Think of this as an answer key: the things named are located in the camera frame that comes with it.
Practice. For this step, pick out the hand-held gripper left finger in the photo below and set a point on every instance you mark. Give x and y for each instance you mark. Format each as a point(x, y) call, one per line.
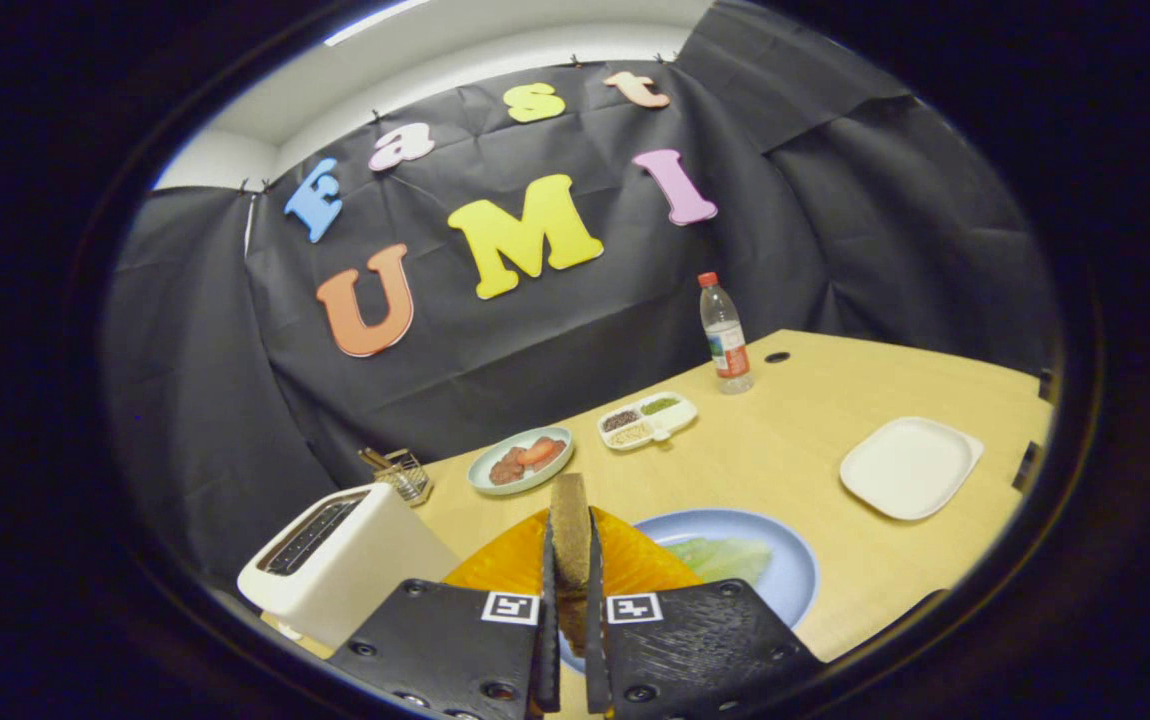
point(548, 640)

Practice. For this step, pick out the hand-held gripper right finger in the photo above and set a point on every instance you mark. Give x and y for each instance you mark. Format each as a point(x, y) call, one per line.
point(597, 650)

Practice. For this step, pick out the brown bread slice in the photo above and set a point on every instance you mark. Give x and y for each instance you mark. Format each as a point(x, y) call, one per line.
point(570, 530)

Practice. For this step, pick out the green lettuce leaf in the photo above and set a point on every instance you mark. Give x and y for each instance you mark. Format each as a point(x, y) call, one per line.
point(725, 558)

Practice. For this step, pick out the brown meat patty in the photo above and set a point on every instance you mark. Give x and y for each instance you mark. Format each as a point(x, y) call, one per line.
point(507, 470)

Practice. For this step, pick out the small pale green plate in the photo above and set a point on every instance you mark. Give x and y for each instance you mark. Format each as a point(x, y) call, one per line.
point(481, 476)

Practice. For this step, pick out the red tomato slice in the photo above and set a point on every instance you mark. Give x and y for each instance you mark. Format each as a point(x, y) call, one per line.
point(540, 450)

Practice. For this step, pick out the white toaster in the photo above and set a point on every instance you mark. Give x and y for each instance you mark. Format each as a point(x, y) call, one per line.
point(365, 570)

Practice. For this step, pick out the round blue plate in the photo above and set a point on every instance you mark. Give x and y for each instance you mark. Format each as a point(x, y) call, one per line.
point(785, 580)

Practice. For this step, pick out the white divided condiment tray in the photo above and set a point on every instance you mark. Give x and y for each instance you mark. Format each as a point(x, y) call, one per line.
point(675, 420)

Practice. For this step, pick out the black backdrop cloth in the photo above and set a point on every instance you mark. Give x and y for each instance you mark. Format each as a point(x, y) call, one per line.
point(585, 330)

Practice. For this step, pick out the clear red-capped water bottle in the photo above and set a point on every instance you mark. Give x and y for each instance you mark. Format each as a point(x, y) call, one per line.
point(727, 345)

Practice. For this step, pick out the white square plate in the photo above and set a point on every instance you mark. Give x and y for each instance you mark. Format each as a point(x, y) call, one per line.
point(910, 468)

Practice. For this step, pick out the black table-edge block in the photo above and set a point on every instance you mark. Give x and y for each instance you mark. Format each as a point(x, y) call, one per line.
point(1028, 467)
point(1045, 386)

